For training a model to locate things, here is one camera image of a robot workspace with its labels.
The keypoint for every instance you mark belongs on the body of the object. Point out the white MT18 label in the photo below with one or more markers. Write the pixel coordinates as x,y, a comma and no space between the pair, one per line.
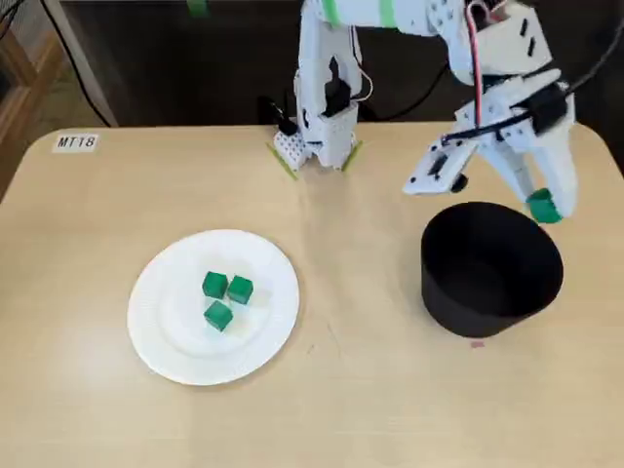
76,142

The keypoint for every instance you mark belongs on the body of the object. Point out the green block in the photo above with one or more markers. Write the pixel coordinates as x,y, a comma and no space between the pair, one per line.
214,284
218,317
542,207
241,289

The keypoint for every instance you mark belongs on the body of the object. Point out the green tape piece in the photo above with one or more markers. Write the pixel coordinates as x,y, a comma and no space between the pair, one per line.
197,7

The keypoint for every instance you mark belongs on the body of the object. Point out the small pink sticker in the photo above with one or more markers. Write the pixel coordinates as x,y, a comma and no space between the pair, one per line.
478,344

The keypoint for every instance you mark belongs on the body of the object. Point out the black pot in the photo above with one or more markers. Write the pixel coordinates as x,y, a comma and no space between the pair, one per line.
487,307

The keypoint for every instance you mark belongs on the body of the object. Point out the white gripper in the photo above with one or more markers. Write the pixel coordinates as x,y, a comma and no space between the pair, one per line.
546,138

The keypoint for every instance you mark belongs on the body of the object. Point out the green tape strip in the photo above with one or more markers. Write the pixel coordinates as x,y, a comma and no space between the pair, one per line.
283,162
352,156

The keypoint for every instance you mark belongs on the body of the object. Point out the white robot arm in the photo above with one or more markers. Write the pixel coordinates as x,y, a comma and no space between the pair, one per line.
317,73

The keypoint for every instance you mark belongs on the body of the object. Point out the white paper plate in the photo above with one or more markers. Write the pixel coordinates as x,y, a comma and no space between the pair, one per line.
170,341

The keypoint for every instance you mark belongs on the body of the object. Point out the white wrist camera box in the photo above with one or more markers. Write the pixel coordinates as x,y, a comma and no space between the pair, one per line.
424,183

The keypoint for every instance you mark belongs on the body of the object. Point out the wooden furniture frame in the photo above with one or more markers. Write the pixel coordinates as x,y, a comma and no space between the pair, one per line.
24,63

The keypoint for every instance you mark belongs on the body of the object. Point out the white desk leg panel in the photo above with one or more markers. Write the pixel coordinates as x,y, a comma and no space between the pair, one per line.
85,68

